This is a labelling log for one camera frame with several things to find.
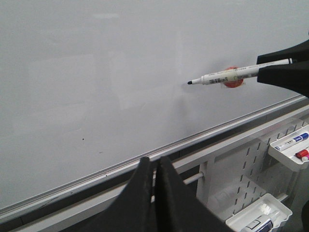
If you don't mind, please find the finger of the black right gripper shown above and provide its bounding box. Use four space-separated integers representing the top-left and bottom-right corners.
257 61 309 98
256 40 309 64

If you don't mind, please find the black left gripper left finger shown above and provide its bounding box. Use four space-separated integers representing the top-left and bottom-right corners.
64 158 153 232

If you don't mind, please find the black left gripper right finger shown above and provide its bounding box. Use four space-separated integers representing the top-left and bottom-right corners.
154 157 232 232

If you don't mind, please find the red round magnet with tape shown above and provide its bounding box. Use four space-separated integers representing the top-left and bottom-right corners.
221 66 244 88

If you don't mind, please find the white black-ink whiteboard marker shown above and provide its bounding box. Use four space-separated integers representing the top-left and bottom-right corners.
187 58 297 85

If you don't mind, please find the blue capped whiteboard marker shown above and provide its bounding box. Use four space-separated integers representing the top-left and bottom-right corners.
274 132 309 151

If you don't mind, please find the red capped whiteboard marker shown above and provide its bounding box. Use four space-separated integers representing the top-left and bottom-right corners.
295 149 309 159

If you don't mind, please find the white metal pegboard stand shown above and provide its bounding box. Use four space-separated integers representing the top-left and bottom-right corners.
20 106 309 232

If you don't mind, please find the white plastic upper marker tray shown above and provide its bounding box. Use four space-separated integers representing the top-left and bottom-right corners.
268 125 309 172

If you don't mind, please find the white plastic lower tray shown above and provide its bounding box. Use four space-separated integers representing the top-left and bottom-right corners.
225 193 293 232

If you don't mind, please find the white horizontal rail bar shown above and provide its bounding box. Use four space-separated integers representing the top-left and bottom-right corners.
183 172 204 185

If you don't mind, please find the white whiteboard with aluminium frame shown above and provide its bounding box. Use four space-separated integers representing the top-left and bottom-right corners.
0 0 309 222

